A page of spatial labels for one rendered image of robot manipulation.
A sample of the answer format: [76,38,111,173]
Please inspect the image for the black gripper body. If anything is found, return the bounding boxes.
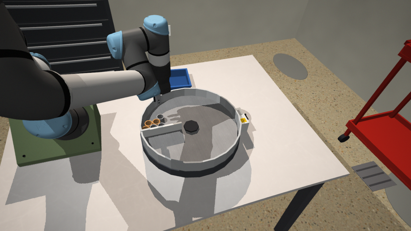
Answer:
[148,51,171,95]

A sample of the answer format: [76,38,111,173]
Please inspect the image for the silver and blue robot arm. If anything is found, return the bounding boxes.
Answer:
[0,0,170,141]

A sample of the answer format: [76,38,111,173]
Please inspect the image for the blue crate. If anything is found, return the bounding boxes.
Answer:
[170,68,192,90]

